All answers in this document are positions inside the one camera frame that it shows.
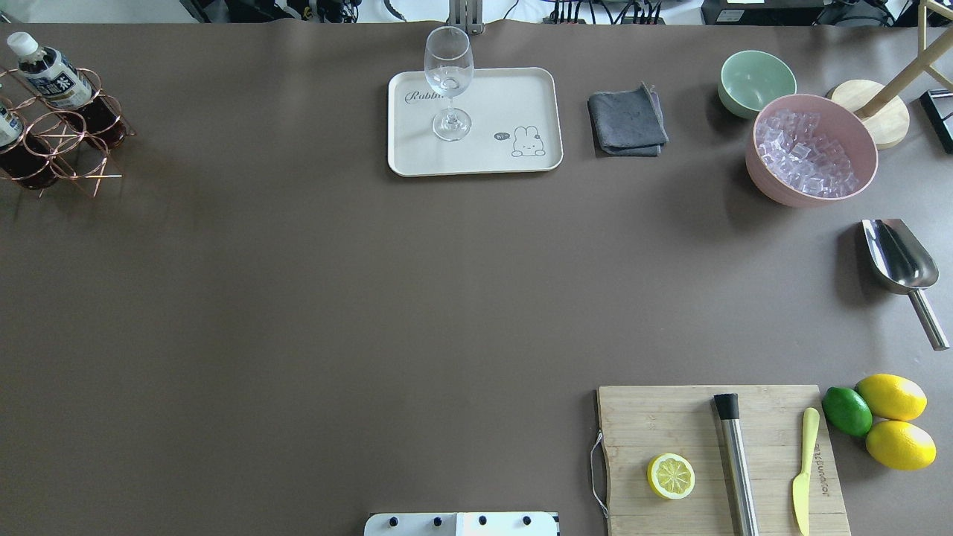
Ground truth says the steel muddler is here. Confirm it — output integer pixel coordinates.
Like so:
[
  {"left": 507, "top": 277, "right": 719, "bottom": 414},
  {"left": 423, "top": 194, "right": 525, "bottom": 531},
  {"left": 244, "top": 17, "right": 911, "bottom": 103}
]
[{"left": 713, "top": 393, "right": 760, "bottom": 535}]

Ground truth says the copper wire bottle basket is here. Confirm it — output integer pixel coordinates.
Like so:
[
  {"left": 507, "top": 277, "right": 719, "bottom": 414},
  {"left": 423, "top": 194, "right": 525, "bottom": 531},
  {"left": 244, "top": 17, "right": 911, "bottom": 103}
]
[{"left": 2, "top": 66, "right": 124, "bottom": 198}]

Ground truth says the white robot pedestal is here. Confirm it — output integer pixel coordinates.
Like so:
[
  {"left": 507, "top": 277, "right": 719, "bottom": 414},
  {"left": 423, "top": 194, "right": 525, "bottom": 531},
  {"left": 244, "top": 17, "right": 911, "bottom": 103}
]
[{"left": 363, "top": 511, "right": 561, "bottom": 535}]

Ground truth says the yellow plastic knife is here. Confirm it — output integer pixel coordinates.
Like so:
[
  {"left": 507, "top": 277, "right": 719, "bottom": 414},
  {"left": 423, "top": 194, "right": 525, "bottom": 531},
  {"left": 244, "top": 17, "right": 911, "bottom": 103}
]
[{"left": 791, "top": 407, "right": 820, "bottom": 535}]

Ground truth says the lemon near board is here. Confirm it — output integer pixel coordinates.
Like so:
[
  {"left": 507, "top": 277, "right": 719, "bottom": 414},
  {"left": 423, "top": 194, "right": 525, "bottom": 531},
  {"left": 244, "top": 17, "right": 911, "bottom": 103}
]
[{"left": 855, "top": 373, "right": 927, "bottom": 421}]

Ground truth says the green bowl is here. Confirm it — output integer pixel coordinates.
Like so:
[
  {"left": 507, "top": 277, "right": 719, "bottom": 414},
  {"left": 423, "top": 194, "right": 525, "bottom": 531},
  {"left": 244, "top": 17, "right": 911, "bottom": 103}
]
[{"left": 718, "top": 50, "right": 797, "bottom": 119}]

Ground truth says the grey folded cloth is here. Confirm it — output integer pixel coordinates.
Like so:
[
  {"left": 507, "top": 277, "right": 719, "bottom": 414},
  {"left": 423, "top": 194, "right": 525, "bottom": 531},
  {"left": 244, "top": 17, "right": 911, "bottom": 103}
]
[{"left": 587, "top": 83, "right": 669, "bottom": 157}]

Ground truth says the tea bottle top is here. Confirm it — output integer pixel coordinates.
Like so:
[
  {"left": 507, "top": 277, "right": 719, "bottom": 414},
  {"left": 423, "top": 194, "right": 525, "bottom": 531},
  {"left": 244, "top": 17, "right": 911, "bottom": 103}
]
[{"left": 7, "top": 31, "right": 128, "bottom": 150}]

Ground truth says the clear wine glass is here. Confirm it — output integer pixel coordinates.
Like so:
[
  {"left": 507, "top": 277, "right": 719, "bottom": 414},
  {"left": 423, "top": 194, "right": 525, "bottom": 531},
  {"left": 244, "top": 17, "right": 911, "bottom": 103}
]
[{"left": 424, "top": 26, "right": 474, "bottom": 141}]

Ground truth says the half lemon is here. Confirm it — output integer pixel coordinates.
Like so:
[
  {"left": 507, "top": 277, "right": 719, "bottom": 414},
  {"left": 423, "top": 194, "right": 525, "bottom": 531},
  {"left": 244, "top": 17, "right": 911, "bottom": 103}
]
[{"left": 646, "top": 453, "right": 695, "bottom": 501}]

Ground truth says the metal ice scoop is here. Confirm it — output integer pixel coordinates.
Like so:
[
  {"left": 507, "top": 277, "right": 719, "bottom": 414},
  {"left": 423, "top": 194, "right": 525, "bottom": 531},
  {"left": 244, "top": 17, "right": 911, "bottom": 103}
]
[{"left": 861, "top": 218, "right": 951, "bottom": 351}]

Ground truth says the tea bottle middle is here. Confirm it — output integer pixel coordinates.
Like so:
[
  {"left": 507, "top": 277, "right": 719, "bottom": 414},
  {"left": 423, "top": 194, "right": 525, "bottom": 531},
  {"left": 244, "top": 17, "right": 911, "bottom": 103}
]
[{"left": 1, "top": 99, "right": 59, "bottom": 191}]

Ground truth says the green lime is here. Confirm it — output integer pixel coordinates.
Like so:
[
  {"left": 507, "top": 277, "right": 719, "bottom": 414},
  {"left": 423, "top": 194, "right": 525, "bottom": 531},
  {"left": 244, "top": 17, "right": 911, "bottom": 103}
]
[{"left": 821, "top": 386, "right": 873, "bottom": 438}]

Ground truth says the wooden cutting board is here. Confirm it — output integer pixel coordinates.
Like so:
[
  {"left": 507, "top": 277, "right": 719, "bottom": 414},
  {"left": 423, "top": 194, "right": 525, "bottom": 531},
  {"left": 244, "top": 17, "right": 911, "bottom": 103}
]
[{"left": 598, "top": 386, "right": 821, "bottom": 535}]

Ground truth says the wooden glass stand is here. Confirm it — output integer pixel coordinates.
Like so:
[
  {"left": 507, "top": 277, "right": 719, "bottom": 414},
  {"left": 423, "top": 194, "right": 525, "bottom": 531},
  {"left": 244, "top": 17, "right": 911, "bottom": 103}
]
[{"left": 827, "top": 1, "right": 952, "bottom": 150}]

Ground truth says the tea bottle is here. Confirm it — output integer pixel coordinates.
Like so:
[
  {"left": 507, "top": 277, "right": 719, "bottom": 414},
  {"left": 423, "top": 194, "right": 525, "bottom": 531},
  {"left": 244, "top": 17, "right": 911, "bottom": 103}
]
[
  {"left": 7, "top": 31, "right": 128, "bottom": 150},
  {"left": 1, "top": 99, "right": 59, "bottom": 191}
]

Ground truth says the cream rabbit tray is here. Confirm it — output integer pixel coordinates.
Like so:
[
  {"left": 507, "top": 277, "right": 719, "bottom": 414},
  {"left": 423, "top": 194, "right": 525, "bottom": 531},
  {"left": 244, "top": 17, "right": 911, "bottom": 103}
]
[{"left": 387, "top": 67, "right": 563, "bottom": 177}]

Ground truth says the pink bowl with ice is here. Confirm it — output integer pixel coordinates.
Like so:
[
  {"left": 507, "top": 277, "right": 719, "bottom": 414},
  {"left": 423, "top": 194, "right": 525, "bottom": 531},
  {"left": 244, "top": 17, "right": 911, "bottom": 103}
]
[{"left": 745, "top": 94, "right": 879, "bottom": 208}]

